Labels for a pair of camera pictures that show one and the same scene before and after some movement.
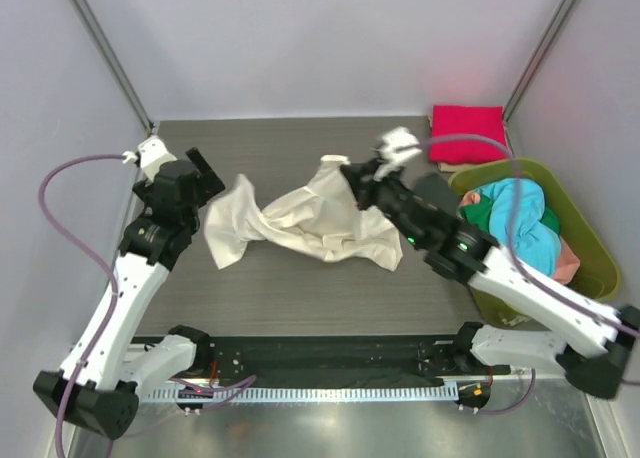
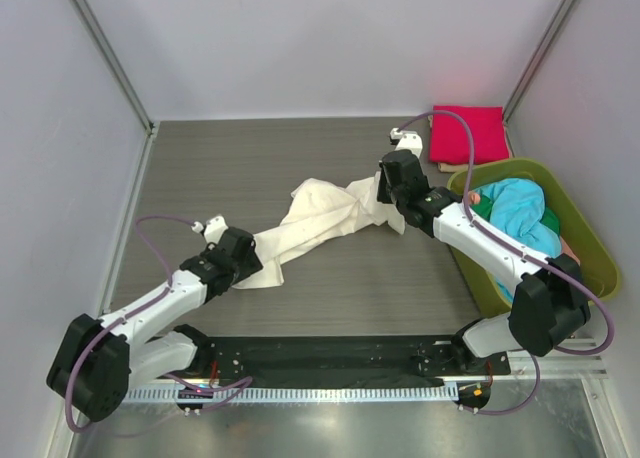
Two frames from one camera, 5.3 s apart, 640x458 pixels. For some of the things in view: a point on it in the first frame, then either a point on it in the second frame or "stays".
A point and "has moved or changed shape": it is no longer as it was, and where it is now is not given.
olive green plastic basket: [596, 275] stays
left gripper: [208, 181] → [249, 265]
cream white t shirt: [325, 220] has moved or changed shape
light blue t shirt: [536, 242] stays
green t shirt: [478, 216] stays
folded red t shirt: [482, 120] stays
